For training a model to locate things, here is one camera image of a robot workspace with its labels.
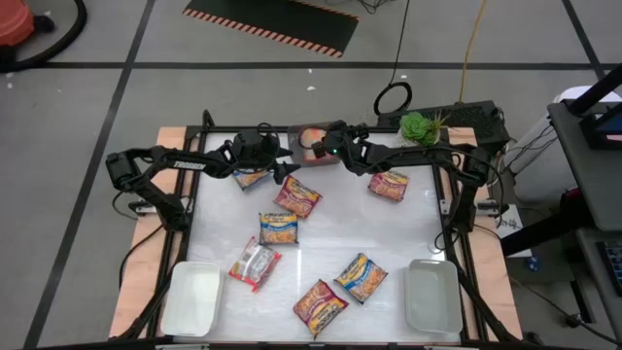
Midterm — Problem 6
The black diagonal pole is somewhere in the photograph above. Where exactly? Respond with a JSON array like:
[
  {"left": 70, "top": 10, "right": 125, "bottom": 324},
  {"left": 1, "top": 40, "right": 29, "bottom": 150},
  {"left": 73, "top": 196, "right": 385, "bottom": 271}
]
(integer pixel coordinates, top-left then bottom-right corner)
[{"left": 566, "top": 62, "right": 622, "bottom": 117}]

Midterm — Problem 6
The white rectangular tray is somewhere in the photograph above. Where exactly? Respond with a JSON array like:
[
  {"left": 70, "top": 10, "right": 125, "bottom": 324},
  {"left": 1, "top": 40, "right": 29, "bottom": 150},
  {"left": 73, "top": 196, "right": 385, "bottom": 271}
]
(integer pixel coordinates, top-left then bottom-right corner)
[
  {"left": 159, "top": 261, "right": 225, "bottom": 337},
  {"left": 403, "top": 259, "right": 464, "bottom": 335}
]

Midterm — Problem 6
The green succulent in white pot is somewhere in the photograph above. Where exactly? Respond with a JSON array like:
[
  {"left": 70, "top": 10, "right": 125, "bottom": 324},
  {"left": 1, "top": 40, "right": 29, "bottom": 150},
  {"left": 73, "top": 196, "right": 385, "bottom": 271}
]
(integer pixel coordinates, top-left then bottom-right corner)
[{"left": 394, "top": 110, "right": 451, "bottom": 150}]

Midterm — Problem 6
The black metal table frame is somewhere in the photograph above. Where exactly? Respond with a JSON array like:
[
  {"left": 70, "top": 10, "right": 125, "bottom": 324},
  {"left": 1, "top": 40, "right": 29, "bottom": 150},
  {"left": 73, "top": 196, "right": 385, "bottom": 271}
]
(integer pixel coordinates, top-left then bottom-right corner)
[{"left": 114, "top": 109, "right": 524, "bottom": 349}]

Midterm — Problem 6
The red roast beef ramen pack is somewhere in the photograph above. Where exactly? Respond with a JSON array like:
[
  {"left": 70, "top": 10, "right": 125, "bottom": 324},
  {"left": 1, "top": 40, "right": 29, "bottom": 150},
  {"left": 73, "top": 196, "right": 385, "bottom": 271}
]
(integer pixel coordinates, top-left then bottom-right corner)
[
  {"left": 367, "top": 169, "right": 410, "bottom": 203},
  {"left": 272, "top": 174, "right": 324, "bottom": 219},
  {"left": 293, "top": 279, "right": 350, "bottom": 340}
]

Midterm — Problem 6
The orange shop vacuum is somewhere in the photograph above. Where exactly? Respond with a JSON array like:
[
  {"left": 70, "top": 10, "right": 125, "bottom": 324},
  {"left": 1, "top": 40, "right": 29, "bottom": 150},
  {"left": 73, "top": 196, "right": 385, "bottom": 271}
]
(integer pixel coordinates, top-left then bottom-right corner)
[{"left": 0, "top": 0, "right": 55, "bottom": 48}]

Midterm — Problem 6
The black desk leg beam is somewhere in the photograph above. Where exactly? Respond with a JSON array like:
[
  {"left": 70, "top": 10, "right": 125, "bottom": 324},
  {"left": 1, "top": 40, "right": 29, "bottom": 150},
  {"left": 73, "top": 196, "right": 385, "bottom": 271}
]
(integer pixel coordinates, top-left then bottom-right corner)
[{"left": 500, "top": 193, "right": 597, "bottom": 259}]

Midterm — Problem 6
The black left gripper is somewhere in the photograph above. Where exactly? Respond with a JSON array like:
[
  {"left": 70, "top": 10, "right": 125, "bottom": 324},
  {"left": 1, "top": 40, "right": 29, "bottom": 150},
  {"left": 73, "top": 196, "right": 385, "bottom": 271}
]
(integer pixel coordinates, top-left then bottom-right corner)
[{"left": 224, "top": 129, "right": 301, "bottom": 186}]

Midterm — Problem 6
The black perforated computer case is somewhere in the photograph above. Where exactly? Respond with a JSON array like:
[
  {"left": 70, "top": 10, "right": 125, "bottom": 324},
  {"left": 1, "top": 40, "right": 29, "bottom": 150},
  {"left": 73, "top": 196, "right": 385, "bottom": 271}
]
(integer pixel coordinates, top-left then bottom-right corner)
[{"left": 377, "top": 99, "right": 511, "bottom": 161}]

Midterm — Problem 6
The blue soy sauce ramen pack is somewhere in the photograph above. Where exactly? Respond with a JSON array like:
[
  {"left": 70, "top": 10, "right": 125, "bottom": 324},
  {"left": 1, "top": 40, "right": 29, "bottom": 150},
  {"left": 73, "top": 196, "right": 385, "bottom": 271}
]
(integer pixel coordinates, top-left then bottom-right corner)
[
  {"left": 258, "top": 211, "right": 299, "bottom": 246},
  {"left": 333, "top": 252, "right": 389, "bottom": 305},
  {"left": 232, "top": 167, "right": 273, "bottom": 192}
]

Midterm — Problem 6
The black hazard-striped floor mat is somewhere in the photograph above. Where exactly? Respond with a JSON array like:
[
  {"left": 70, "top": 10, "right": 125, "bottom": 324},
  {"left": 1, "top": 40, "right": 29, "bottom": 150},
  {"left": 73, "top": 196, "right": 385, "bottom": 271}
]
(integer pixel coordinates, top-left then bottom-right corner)
[{"left": 182, "top": 0, "right": 361, "bottom": 58}]

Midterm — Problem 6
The black cable tangle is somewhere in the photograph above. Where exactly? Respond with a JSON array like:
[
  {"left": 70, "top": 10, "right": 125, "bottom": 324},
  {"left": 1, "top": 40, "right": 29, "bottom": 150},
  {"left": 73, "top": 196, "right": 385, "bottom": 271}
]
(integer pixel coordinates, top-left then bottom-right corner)
[{"left": 357, "top": 0, "right": 393, "bottom": 15}]

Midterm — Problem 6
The grey desk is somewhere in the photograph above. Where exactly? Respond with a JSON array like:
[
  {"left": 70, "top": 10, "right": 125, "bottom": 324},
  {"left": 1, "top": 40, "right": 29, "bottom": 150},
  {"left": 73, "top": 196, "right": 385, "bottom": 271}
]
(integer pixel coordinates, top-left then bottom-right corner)
[{"left": 547, "top": 99, "right": 622, "bottom": 232}]

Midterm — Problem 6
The yellow cable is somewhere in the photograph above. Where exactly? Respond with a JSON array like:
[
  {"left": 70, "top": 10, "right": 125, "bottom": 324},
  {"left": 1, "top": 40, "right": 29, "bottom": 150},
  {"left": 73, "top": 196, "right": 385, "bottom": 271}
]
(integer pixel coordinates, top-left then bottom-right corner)
[{"left": 458, "top": 0, "right": 489, "bottom": 104}]

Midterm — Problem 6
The black plug with cable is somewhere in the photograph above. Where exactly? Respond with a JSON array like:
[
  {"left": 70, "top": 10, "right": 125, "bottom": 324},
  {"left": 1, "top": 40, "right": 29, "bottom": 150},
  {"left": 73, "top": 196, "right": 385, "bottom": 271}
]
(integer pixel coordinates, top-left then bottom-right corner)
[{"left": 507, "top": 276, "right": 622, "bottom": 347}]

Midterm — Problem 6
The black base power cable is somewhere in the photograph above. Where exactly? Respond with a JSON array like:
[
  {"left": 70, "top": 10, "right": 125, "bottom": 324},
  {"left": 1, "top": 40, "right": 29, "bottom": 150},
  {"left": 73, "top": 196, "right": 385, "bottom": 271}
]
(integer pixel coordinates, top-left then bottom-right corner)
[{"left": 118, "top": 224, "right": 166, "bottom": 292}]

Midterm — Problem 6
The black monitor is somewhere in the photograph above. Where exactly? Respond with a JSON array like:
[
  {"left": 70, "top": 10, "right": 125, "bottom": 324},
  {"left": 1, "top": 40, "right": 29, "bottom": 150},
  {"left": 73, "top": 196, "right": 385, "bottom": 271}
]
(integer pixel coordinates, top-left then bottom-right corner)
[{"left": 577, "top": 101, "right": 622, "bottom": 151}]

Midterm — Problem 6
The black vacuum hose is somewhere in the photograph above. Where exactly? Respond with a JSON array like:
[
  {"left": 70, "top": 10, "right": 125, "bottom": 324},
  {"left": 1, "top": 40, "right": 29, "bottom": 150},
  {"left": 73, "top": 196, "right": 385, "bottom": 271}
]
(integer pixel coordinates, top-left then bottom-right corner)
[{"left": 0, "top": 0, "right": 88, "bottom": 74}]

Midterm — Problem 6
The orange chicken ramen pack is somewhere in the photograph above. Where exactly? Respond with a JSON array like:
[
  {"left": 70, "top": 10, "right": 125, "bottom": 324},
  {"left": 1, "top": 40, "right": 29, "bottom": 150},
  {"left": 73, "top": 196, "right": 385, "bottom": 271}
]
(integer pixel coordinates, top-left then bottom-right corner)
[
  {"left": 298, "top": 126, "right": 328, "bottom": 162},
  {"left": 227, "top": 236, "right": 283, "bottom": 293}
]

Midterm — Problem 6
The white paper sheet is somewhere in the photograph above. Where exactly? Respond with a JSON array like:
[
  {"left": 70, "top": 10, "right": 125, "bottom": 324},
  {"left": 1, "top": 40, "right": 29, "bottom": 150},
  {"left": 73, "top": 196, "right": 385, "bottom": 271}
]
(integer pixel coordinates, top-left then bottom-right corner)
[{"left": 494, "top": 206, "right": 534, "bottom": 259}]

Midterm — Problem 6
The grey plastic bin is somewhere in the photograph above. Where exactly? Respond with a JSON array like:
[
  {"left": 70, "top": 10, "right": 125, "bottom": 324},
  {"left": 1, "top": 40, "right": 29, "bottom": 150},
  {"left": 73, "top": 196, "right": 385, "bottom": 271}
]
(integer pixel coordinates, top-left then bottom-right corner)
[{"left": 287, "top": 123, "right": 341, "bottom": 169}]

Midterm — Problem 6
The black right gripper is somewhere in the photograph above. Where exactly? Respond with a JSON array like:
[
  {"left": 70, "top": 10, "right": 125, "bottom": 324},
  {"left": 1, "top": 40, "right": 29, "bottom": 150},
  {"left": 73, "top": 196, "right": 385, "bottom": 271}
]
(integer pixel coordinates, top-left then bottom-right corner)
[{"left": 311, "top": 121, "right": 385, "bottom": 176}]

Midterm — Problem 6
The black keyboard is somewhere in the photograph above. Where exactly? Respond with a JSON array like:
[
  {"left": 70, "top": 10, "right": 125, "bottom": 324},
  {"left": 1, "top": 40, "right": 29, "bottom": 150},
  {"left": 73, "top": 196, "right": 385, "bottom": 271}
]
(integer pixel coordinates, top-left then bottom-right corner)
[{"left": 595, "top": 240, "right": 622, "bottom": 298}]

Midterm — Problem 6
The black cable with coil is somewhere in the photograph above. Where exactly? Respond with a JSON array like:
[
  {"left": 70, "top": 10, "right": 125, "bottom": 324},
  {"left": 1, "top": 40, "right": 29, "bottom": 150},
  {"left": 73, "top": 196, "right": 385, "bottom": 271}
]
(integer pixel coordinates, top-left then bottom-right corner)
[{"left": 372, "top": 0, "right": 414, "bottom": 117}]

